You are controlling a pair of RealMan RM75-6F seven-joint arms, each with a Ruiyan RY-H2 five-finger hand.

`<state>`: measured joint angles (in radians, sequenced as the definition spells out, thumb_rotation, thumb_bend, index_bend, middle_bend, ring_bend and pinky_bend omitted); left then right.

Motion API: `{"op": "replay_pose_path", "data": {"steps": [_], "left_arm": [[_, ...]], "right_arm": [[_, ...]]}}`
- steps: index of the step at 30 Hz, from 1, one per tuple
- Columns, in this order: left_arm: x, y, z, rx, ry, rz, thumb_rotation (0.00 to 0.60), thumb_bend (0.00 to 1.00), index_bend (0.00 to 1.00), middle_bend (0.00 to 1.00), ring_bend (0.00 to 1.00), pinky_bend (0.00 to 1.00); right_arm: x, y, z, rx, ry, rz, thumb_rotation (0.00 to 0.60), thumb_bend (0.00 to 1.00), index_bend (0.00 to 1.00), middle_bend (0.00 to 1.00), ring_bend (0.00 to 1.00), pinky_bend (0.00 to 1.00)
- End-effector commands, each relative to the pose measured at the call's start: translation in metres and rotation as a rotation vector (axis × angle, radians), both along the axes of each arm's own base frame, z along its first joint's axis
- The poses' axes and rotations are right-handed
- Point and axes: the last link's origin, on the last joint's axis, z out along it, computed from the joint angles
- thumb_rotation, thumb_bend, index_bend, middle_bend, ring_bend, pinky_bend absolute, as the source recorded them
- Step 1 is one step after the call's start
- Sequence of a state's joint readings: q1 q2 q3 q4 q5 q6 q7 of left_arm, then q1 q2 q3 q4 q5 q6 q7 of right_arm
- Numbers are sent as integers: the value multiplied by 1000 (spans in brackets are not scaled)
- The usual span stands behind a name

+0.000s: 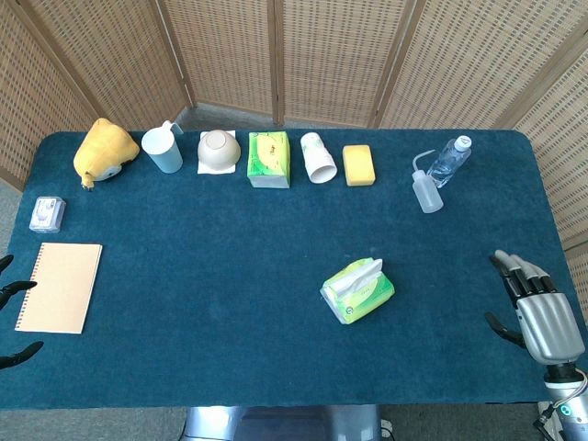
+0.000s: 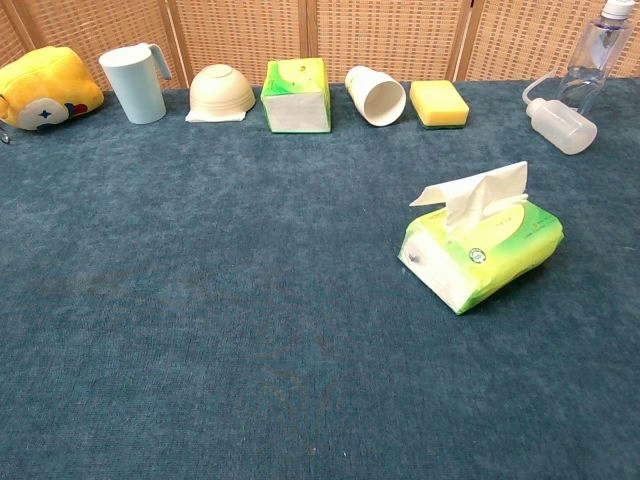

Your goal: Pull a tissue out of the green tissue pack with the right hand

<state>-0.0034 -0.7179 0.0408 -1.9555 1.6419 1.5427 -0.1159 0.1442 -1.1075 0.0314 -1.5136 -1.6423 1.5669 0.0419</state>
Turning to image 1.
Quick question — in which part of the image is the opened green tissue pack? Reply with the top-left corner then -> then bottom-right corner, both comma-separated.
320,257 -> 396,325

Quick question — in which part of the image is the clear plastic water bottle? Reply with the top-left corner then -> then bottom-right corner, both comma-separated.
426,135 -> 474,189

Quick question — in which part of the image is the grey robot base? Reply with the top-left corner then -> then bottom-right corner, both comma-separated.
183,405 -> 382,441

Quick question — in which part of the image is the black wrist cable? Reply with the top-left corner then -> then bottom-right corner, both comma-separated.
532,401 -> 565,441

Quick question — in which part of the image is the woven rattan folding screen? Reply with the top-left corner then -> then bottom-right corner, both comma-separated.
0,0 -> 588,253

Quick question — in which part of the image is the sealed green tissue pack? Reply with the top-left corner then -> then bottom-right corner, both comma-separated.
247,130 -> 291,189

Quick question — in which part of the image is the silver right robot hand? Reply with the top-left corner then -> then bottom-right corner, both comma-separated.
485,249 -> 587,367

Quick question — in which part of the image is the dark blue table mat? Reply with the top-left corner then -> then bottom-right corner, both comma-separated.
0,128 -> 588,411

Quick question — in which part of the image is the white tissue sheet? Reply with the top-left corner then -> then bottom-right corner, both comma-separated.
328,258 -> 384,298

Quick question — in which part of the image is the light blue handled cup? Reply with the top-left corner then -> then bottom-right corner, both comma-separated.
141,119 -> 185,175

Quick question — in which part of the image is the tan spiral notebook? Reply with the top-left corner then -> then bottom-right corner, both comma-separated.
14,242 -> 104,334

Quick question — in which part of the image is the white folded napkin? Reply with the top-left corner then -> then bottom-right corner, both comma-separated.
197,130 -> 238,176

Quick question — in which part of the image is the yellow plush toy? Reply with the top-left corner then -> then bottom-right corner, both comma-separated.
73,118 -> 141,191

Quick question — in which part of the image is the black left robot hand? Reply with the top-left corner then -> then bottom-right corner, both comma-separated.
0,254 -> 45,371

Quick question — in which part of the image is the yellow sponge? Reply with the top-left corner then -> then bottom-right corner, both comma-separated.
343,144 -> 377,187

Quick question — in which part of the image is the translucent squeeze wash bottle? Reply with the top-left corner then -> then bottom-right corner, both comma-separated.
412,149 -> 446,214

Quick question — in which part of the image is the white paper cup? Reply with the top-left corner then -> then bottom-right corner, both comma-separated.
300,132 -> 338,185

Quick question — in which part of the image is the small clear plastic box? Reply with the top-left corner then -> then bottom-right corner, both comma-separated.
28,196 -> 67,233

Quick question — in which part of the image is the beige upturned bowl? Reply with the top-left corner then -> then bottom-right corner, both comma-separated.
198,130 -> 243,169

